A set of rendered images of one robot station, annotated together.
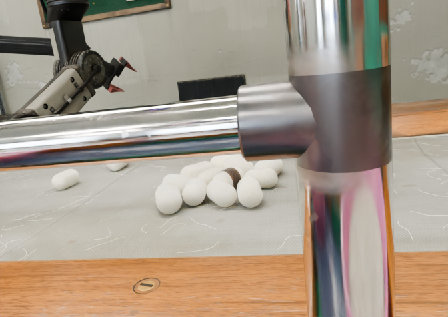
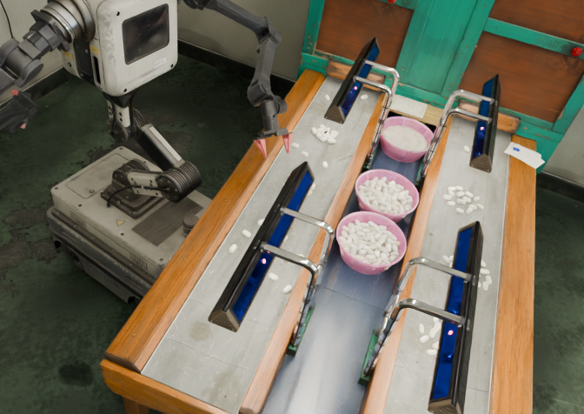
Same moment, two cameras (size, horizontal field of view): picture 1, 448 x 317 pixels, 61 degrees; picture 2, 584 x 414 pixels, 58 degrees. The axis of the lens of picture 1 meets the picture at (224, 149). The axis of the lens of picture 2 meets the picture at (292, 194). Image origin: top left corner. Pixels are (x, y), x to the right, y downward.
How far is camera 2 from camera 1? 2.39 m
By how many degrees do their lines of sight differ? 80
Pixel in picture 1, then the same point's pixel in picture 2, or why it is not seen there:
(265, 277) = (366, 137)
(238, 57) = not seen: outside the picture
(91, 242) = (339, 152)
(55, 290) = (362, 150)
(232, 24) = not seen: outside the picture
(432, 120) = (308, 97)
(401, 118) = (306, 100)
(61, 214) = (323, 156)
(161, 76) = not seen: outside the picture
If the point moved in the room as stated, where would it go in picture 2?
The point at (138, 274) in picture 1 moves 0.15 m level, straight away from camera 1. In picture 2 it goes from (362, 144) to (330, 143)
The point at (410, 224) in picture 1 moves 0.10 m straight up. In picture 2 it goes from (349, 125) to (355, 108)
